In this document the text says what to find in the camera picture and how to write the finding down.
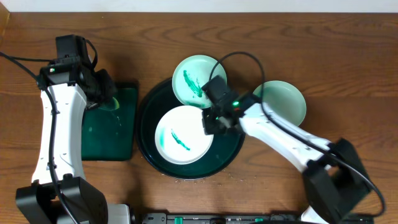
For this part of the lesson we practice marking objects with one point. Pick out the round dark green tray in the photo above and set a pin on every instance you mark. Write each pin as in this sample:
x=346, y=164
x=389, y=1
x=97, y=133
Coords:
x=155, y=104

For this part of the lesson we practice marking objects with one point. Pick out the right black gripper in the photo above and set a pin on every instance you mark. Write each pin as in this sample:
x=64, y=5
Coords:
x=210, y=128

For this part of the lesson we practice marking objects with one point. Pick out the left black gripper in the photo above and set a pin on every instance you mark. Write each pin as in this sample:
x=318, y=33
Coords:
x=104, y=88

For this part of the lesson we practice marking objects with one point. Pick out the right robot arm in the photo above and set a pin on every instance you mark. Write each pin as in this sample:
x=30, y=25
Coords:
x=334, y=178

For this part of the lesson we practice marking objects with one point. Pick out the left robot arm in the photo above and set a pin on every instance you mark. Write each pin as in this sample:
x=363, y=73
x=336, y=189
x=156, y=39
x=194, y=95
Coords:
x=59, y=192

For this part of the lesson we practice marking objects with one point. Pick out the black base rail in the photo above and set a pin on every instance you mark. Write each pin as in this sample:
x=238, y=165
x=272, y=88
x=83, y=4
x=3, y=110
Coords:
x=163, y=218

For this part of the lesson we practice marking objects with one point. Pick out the pale green plate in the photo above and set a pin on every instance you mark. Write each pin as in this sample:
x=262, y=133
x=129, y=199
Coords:
x=189, y=77
x=285, y=99

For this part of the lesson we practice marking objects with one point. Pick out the rectangular dark green tray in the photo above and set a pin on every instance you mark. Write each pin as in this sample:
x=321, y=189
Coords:
x=108, y=135

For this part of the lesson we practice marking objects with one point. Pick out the green scrubbing sponge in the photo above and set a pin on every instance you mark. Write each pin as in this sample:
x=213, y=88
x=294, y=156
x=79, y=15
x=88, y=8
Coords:
x=111, y=105

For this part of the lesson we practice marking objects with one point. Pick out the pale green plate top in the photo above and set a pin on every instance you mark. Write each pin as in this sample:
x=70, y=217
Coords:
x=189, y=77

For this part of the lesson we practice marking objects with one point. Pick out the white plate green smear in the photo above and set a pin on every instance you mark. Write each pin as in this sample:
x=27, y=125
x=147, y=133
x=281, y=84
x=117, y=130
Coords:
x=180, y=136

